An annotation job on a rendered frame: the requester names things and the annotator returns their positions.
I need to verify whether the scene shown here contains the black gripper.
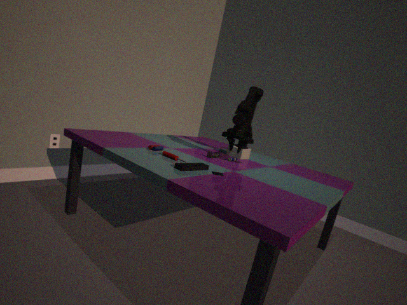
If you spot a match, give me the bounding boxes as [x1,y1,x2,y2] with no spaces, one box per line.
[222,125,254,153]

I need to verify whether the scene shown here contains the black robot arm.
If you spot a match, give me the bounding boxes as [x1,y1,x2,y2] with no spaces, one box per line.
[227,86,264,138]

